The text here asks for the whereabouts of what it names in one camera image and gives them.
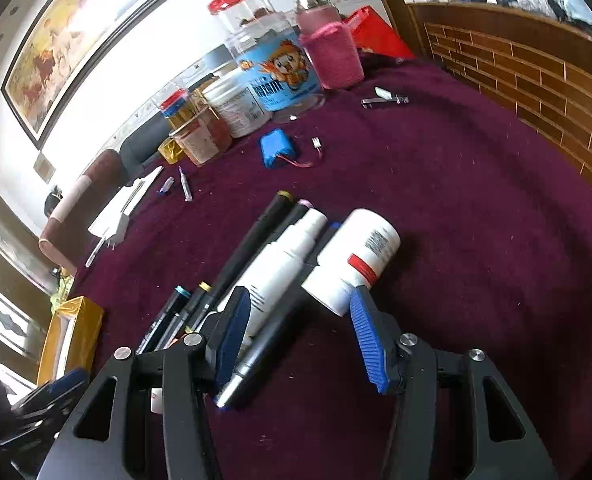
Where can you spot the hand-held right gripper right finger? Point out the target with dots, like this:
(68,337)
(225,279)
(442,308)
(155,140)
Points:
(368,345)

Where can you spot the small white eraser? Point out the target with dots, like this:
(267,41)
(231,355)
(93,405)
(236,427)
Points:
(383,93)

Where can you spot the brown chair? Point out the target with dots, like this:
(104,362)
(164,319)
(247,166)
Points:
(76,210)

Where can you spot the black marker teal cap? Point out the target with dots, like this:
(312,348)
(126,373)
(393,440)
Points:
(168,315)

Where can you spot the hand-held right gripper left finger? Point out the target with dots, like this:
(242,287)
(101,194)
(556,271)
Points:
(233,330)

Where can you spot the white pill bottle red label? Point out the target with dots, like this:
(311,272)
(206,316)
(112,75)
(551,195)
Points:
(351,260)

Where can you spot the yellow jar red lid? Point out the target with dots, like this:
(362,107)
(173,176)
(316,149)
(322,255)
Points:
(176,105)

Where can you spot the black marker yellow cap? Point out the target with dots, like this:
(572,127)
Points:
(256,245)

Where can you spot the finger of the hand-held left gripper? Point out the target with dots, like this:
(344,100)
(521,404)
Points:
(66,382)
(31,429)

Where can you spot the small white dropper bottle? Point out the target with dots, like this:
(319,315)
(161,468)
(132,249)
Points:
(156,401)

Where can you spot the bottle with pink sleeve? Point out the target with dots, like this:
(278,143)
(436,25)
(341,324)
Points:
(331,55)

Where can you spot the metal nail clipper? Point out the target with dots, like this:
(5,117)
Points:
(383,101)

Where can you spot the brick pattern wooden cabinet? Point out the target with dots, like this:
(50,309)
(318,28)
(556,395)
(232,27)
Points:
(525,75)

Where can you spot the clear jar blue label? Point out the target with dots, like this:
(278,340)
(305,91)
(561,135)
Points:
(276,75)

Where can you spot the white spray bottle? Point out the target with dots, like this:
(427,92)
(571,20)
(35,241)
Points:
(281,270)

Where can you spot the black marker blue cap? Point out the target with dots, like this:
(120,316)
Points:
(332,230)

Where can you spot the framed horse painting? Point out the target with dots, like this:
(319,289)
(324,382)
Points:
(76,35)

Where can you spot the black marker pink cap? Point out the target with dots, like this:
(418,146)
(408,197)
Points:
(290,220)

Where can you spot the orange can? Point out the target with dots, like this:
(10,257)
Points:
(203,140)

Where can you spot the small wall plaque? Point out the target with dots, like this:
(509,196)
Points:
(44,167)

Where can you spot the white pen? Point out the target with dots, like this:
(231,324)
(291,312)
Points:
(96,252)

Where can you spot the yellow-edged cardboard box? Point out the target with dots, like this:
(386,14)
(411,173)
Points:
(83,320)

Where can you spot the clear thin pen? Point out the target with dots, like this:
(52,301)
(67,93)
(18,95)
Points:
(185,183)

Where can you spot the red box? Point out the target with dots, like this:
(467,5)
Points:
(375,35)

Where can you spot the white plastic tub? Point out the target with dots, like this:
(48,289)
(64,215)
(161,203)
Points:
(241,110)

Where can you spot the dark wooden glass cabinet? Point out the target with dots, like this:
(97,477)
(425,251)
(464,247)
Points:
(6,240)

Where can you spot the dark grey pen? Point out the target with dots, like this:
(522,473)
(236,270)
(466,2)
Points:
(248,370)

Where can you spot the white paper sheets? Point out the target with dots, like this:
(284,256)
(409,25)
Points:
(111,210)

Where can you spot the black marker yellow tip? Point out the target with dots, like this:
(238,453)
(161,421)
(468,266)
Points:
(193,310)

